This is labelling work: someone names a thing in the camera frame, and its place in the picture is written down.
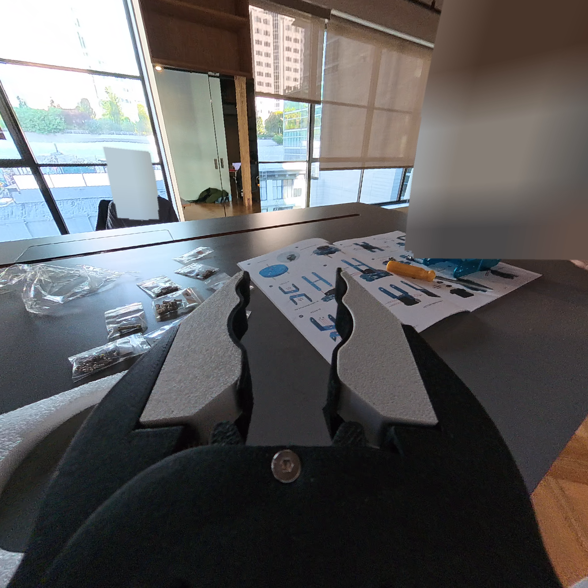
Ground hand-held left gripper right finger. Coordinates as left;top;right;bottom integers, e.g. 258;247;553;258
323;268;438;447

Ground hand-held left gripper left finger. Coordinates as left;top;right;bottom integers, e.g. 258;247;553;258
139;270;252;445

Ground large blue metal U bracket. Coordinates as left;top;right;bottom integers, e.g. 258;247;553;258
422;257;502;281

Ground group of clear screw bags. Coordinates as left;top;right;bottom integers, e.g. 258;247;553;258
69;247;231;383

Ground printed assembly instruction sheet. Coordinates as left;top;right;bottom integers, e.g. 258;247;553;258
237;232;544;355

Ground white foam piece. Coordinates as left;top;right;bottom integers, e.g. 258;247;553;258
0;369;126;494

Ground black chair with jacket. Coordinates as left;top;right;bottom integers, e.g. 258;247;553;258
95;195;180;231

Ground crumpled clear plastic wrap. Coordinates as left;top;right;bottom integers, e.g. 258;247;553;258
0;262;135;316

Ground large paned window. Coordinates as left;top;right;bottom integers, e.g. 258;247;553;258
250;0;435;213

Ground frosted glass door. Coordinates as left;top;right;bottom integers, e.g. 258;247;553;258
153;66;240;222

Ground slim wooden pillar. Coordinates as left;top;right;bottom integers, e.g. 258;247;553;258
235;76;254;215

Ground beige roller blind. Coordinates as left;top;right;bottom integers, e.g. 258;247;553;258
318;17;435;172
249;5;325;105

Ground black framed corner window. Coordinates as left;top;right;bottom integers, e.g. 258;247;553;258
0;0;164;243

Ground wooden ceiling bulkhead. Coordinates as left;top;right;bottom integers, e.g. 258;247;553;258
139;0;254;77

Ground yellow handled screwdriver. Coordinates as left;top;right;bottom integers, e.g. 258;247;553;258
385;259;466;284

